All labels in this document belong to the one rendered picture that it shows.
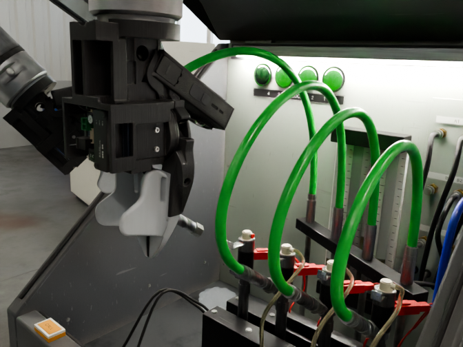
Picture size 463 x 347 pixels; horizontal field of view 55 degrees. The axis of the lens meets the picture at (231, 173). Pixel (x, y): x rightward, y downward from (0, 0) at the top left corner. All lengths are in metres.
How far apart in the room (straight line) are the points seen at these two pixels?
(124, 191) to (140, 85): 0.10
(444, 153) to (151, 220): 0.59
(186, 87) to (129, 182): 0.10
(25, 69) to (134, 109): 0.34
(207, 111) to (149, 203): 0.10
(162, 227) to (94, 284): 0.58
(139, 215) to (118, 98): 0.10
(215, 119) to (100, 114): 0.13
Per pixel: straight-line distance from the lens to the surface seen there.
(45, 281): 0.92
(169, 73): 0.39
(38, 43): 7.80
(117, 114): 0.35
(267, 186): 1.07
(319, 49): 0.93
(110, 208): 0.42
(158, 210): 0.41
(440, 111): 0.86
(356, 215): 0.49
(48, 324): 0.86
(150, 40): 0.39
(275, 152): 1.04
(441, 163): 0.87
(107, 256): 0.98
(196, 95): 0.42
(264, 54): 0.77
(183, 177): 0.38
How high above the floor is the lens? 1.40
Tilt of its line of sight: 14 degrees down
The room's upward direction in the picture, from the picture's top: 2 degrees clockwise
